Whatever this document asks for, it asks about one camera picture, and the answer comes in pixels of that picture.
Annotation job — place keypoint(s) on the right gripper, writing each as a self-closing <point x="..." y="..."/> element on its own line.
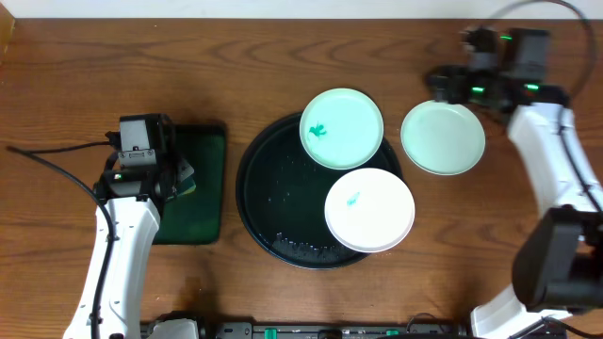
<point x="457" y="74"/>

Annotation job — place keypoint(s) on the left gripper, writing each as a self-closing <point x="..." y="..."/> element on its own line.
<point x="169" y="153"/>

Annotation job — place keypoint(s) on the green scouring sponge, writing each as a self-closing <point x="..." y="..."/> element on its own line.
<point x="185" y="187"/>

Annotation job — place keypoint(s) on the mint plate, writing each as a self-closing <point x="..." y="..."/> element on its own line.
<point x="341" y="129"/>
<point x="442" y="139"/>

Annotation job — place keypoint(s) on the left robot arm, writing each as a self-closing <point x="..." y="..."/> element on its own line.
<point x="109" y="306"/>

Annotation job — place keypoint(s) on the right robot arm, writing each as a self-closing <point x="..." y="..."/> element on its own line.
<point x="557" y="273"/>

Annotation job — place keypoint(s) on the black rectangular water tray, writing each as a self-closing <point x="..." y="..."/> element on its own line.
<point x="193" y="219"/>

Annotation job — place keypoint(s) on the round black tray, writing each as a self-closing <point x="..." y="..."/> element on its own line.
<point x="280" y="197"/>

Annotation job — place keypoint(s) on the white plate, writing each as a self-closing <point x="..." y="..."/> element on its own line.
<point x="369" y="210"/>

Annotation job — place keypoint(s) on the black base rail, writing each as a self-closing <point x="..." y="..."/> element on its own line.
<point x="187" y="328"/>

